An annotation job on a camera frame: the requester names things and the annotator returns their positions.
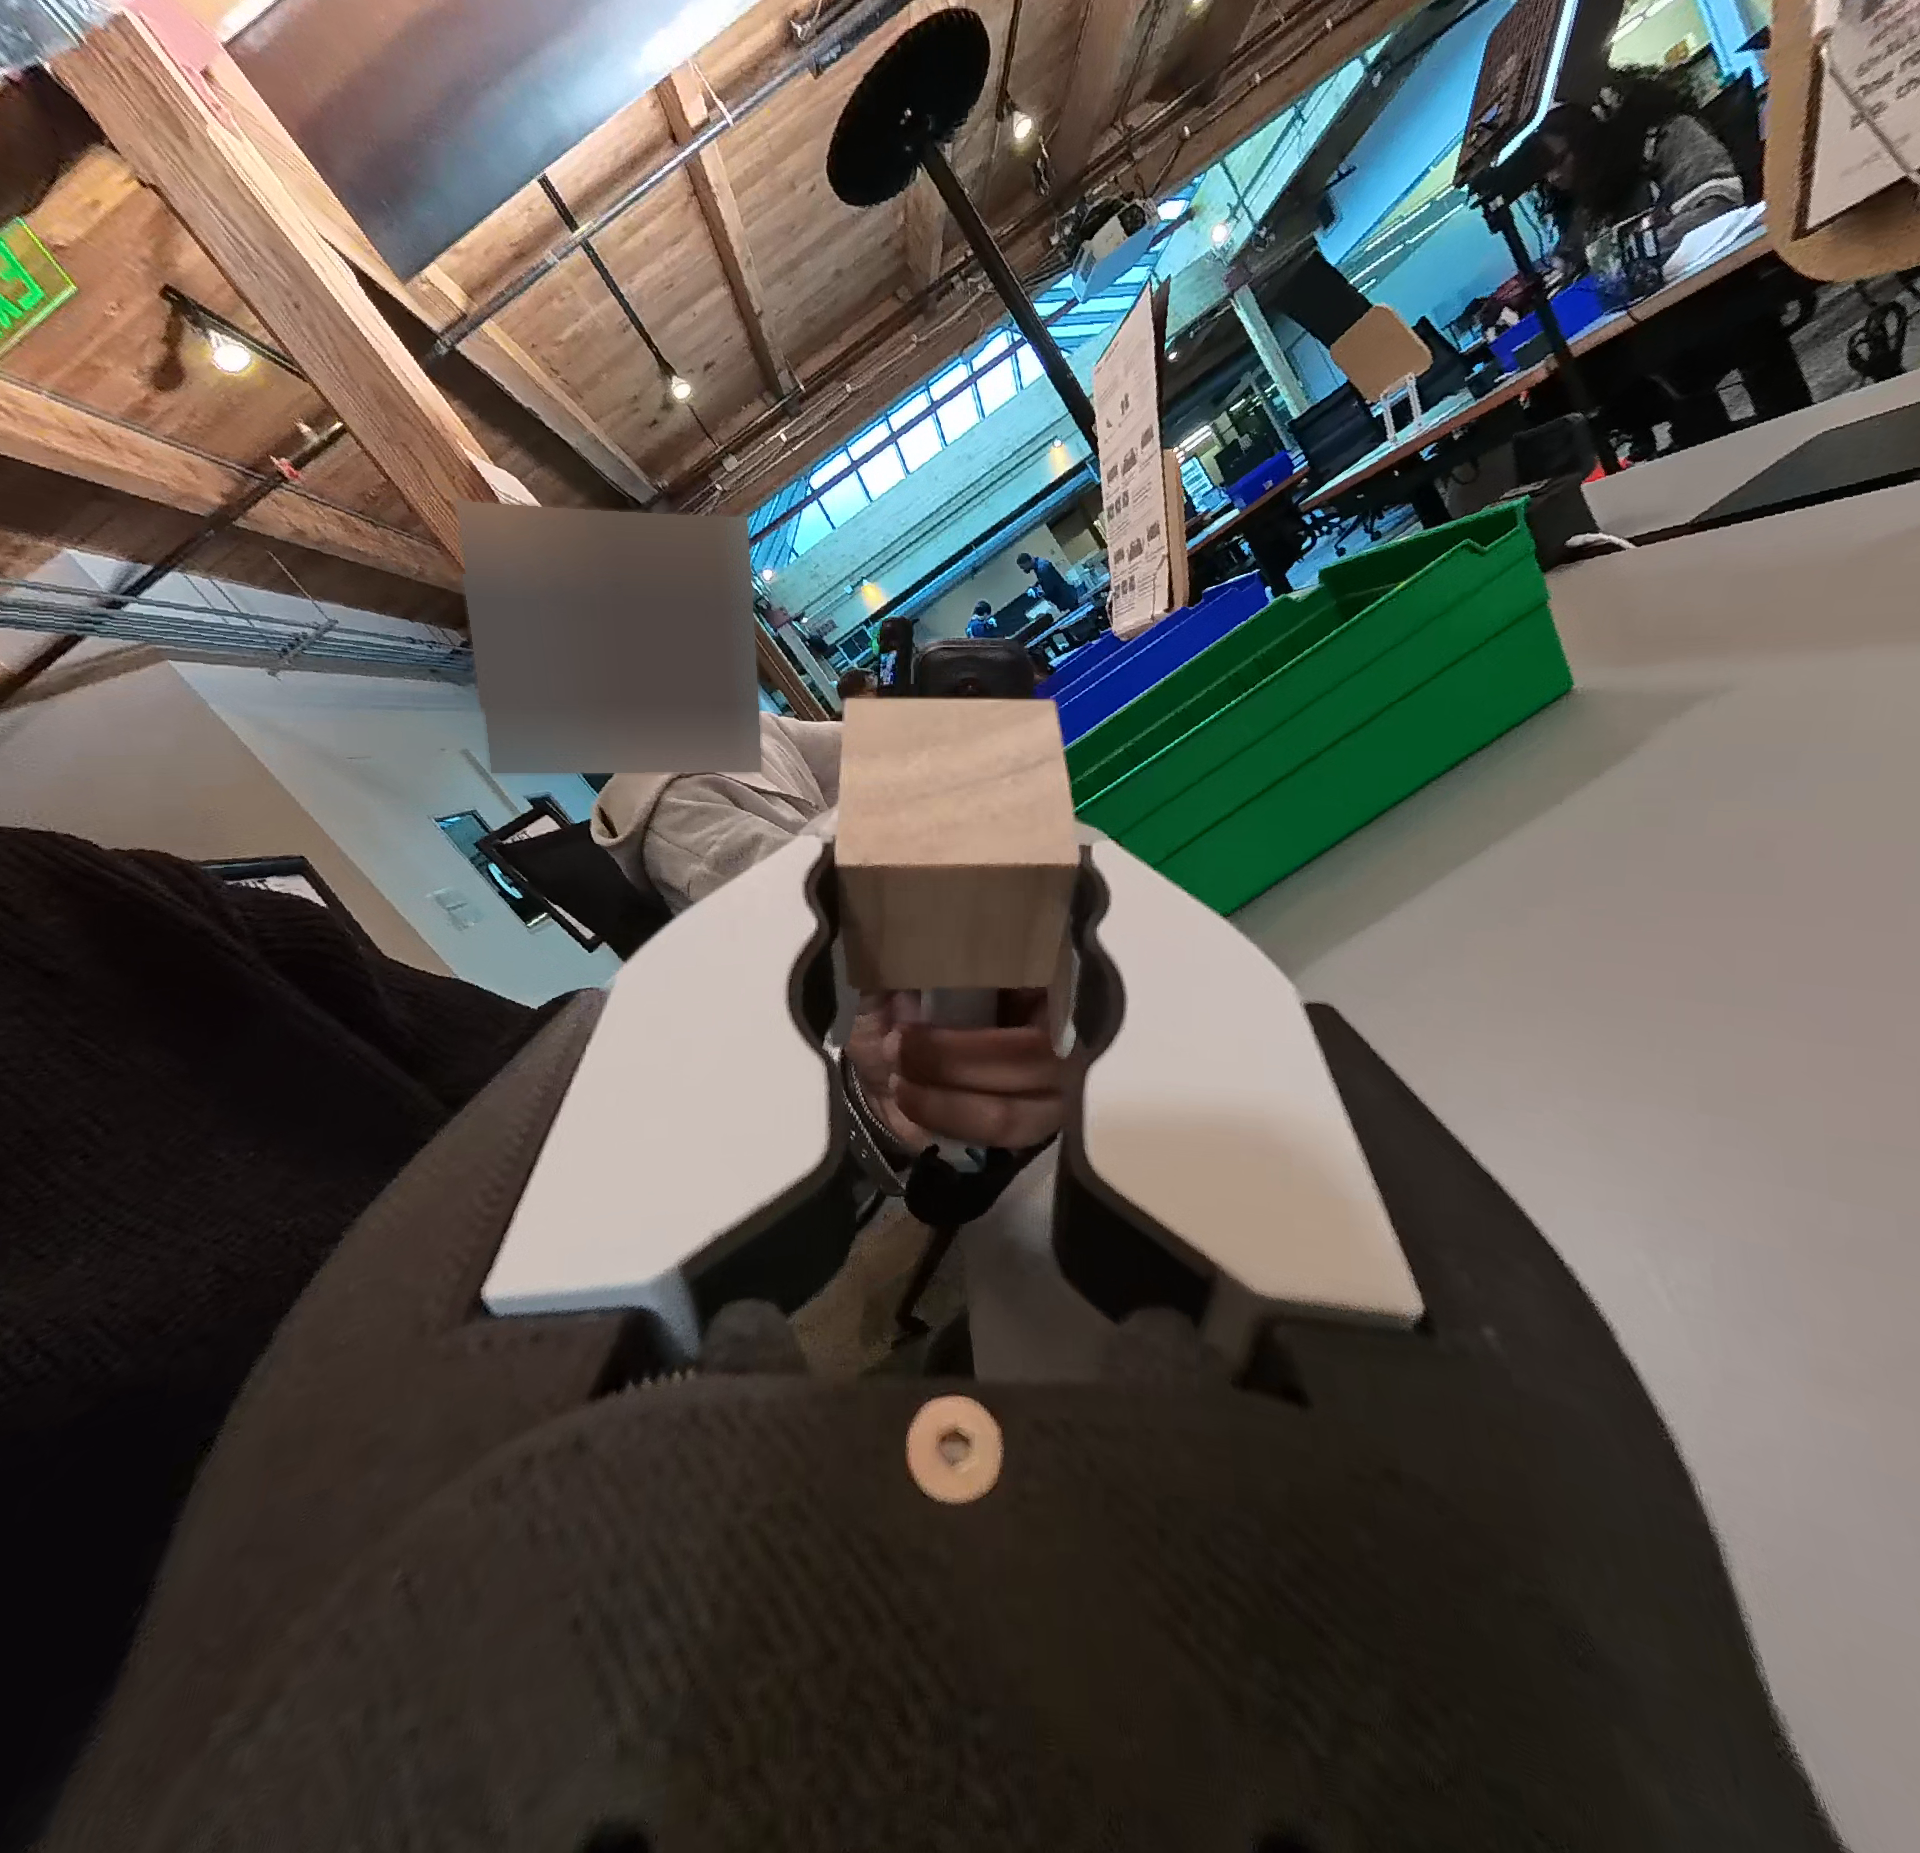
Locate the silver mesh wristwatch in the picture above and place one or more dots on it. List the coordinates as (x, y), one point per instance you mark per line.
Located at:
(867, 1120)

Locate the instruction sheet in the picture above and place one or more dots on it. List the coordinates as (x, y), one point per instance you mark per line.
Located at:
(1869, 112)

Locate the person's black sweater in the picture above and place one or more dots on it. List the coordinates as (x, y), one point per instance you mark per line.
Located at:
(180, 1134)

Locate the grey desk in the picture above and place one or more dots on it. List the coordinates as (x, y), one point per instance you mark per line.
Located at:
(1575, 1060)

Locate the dark desk cover strip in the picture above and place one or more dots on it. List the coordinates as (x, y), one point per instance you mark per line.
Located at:
(1800, 482)

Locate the light panel stand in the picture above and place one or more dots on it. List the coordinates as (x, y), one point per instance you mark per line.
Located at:
(1531, 69)

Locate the blue plastic bin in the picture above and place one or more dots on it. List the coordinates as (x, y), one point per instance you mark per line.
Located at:
(1141, 662)

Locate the person's left hand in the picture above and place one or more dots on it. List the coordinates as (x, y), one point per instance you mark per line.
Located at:
(969, 1085)

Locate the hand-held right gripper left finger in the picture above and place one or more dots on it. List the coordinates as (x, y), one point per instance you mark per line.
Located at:
(674, 1103)

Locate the green exit sign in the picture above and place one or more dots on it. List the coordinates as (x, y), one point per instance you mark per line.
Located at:
(30, 287)

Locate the green plastic bin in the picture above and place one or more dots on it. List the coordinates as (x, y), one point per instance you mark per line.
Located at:
(1321, 729)

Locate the ceiling spot lamp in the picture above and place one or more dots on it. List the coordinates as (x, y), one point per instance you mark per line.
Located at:
(681, 382)
(230, 352)

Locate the cardboard instruction board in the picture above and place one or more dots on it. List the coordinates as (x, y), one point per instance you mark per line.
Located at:
(1141, 473)

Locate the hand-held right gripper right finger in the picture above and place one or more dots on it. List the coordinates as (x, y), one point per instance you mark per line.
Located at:
(1230, 1103)

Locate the medium wooden cube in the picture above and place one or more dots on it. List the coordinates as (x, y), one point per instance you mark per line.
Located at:
(952, 834)

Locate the brown board on stand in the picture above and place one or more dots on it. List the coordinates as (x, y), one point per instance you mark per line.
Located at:
(1380, 352)

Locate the white ceiling projector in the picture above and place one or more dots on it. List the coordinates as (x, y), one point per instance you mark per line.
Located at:
(1118, 245)

